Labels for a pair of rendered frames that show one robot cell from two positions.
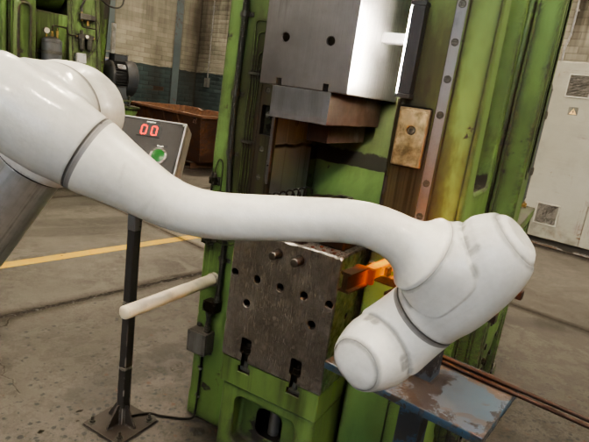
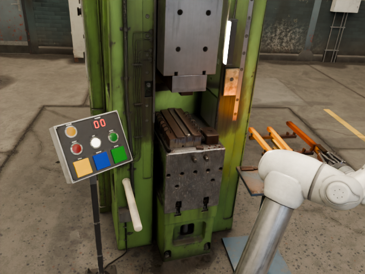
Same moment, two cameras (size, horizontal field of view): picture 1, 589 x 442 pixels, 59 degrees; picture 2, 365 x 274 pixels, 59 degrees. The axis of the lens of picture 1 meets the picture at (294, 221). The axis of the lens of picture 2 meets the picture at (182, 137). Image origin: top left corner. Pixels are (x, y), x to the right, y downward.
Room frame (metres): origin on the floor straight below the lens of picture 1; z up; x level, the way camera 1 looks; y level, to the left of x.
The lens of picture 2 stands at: (0.44, 1.29, 1.87)
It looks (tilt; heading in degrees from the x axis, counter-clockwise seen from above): 28 degrees down; 313
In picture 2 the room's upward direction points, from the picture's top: 4 degrees clockwise
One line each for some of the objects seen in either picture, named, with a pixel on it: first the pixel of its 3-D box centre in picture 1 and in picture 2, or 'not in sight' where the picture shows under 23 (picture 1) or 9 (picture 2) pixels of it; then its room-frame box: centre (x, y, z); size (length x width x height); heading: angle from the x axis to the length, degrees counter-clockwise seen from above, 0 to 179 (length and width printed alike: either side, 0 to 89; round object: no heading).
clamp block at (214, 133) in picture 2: (341, 234); (209, 135); (1.55, -0.15, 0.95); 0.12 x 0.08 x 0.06; 152
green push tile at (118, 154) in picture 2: not in sight; (118, 154); (1.64, 0.48, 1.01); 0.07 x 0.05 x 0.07; 87
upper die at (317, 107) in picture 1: (329, 107); (178, 72); (1.77, -0.06, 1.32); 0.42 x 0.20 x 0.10; 152
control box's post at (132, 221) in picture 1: (130, 296); (96, 218); (1.77, 0.56, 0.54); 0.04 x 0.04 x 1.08; 62
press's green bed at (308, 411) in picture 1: (300, 399); (178, 209); (1.75, -0.12, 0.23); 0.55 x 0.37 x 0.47; 152
